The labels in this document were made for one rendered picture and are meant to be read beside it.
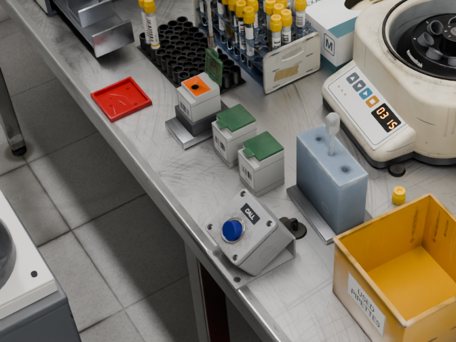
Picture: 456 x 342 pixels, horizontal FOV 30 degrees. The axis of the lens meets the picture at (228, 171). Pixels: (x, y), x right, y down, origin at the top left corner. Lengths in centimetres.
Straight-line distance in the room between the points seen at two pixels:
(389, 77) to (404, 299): 30
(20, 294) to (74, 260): 119
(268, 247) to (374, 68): 31
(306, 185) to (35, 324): 38
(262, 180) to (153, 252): 112
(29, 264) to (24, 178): 140
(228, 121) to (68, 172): 135
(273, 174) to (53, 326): 34
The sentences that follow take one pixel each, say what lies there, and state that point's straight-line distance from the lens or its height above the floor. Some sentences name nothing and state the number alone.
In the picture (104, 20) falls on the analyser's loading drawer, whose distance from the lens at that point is 137.
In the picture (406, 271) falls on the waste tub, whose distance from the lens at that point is 104.
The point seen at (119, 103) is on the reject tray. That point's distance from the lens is 127.
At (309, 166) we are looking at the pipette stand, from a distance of 105.
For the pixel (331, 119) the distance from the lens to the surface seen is 98.
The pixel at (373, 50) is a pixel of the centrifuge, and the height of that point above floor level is 99.
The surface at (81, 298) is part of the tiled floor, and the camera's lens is 214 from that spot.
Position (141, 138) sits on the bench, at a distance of 121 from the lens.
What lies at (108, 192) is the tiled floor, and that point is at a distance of 235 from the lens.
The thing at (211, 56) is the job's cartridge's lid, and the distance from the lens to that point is 116.
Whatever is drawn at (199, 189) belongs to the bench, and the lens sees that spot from 113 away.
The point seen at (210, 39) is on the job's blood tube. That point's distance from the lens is 120.
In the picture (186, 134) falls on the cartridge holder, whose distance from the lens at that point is 119.
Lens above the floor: 171
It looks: 46 degrees down
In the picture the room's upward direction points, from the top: 5 degrees counter-clockwise
